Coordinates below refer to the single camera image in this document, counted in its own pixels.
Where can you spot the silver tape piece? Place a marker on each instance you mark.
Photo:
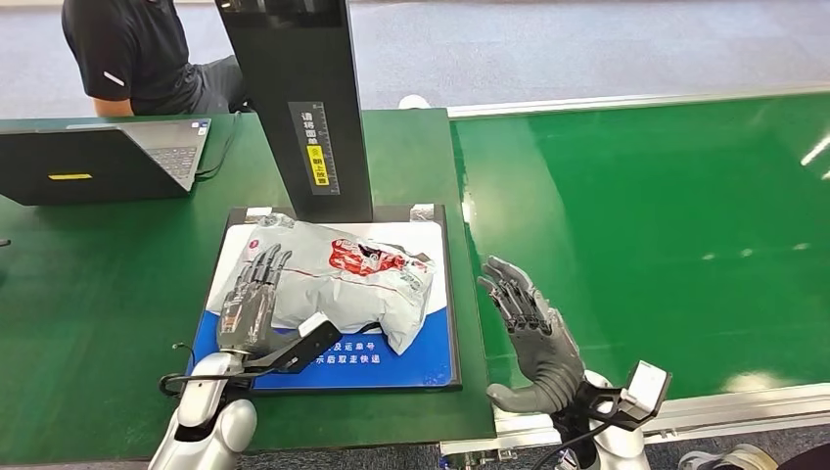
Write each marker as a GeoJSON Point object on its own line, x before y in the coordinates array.
{"type": "Point", "coordinates": [258, 215]}
{"type": "Point", "coordinates": [422, 213]}

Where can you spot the blue white scanner base plate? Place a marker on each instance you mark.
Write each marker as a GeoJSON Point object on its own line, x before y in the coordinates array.
{"type": "Point", "coordinates": [402, 363]}

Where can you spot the white shoe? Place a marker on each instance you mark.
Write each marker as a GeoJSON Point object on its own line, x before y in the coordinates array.
{"type": "Point", "coordinates": [726, 459]}

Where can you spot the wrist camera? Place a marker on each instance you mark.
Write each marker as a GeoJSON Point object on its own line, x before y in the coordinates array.
{"type": "Point", "coordinates": [308, 340]}
{"type": "Point", "coordinates": [645, 386]}

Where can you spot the ruler label with yellow sticker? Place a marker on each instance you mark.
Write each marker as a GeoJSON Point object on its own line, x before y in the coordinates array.
{"type": "Point", "coordinates": [316, 149]}

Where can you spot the white plastic package red print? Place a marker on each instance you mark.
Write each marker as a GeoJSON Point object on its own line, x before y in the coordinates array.
{"type": "Point", "coordinates": [350, 285]}

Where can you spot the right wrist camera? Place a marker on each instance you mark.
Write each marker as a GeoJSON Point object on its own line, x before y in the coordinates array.
{"type": "Point", "coordinates": [645, 386]}

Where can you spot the yellow laptop sticker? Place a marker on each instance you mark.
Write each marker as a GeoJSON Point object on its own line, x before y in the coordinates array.
{"type": "Point", "coordinates": [69, 176]}

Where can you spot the person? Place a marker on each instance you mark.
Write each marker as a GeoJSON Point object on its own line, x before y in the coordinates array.
{"type": "Point", "coordinates": [142, 52]}

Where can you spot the green conveyor belt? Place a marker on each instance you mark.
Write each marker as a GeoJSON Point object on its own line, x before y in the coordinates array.
{"type": "Point", "coordinates": [648, 227]}

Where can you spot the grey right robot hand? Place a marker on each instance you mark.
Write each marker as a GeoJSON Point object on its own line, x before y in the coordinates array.
{"type": "Point", "coordinates": [544, 357]}

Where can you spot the black laptop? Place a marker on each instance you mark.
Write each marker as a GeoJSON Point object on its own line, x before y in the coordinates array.
{"type": "Point", "coordinates": [84, 165]}

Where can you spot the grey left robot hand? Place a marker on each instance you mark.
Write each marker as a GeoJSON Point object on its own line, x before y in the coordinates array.
{"type": "Point", "coordinates": [249, 311]}

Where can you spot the white round object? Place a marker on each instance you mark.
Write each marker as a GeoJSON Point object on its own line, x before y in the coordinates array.
{"type": "Point", "coordinates": [414, 102]}

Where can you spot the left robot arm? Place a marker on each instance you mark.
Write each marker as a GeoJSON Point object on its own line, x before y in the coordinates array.
{"type": "Point", "coordinates": [207, 408]}

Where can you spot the black scanner column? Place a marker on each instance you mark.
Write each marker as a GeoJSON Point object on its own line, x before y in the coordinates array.
{"type": "Point", "coordinates": [292, 65]}

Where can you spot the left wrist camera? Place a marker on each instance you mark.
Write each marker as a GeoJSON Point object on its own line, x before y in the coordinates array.
{"type": "Point", "coordinates": [308, 340]}

